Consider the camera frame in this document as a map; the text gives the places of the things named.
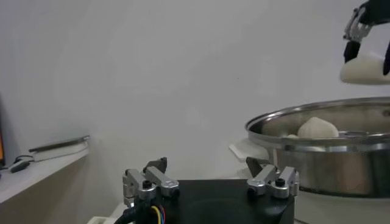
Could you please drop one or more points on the white steamed baozi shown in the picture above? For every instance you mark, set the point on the white steamed baozi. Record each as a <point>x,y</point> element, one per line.
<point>362,71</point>
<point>292,136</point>
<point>317,129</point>

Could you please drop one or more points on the stainless steel steamer basket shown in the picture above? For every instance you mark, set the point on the stainless steel steamer basket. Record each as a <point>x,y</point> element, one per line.
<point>335,170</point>

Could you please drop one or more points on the small black adapter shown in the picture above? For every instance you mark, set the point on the small black adapter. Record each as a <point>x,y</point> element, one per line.
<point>19,166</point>

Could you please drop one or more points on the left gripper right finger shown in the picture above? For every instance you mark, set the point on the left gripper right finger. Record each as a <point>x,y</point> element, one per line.
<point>266,178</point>

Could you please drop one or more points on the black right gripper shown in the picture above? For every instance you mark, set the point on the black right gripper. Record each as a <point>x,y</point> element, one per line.
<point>379,12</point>

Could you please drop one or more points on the black flat device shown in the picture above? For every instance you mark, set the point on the black flat device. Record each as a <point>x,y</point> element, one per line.
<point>61,143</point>

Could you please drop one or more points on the white flat device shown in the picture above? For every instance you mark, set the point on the white flat device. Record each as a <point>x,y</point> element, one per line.
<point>61,153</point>

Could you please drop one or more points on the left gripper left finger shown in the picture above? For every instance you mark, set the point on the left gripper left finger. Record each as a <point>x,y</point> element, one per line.
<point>161,181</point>

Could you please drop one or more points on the laptop with orange screen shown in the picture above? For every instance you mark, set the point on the laptop with orange screen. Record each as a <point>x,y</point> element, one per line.
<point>1,146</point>

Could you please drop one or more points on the white side desk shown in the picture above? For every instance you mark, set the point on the white side desk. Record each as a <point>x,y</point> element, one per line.
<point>36,176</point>

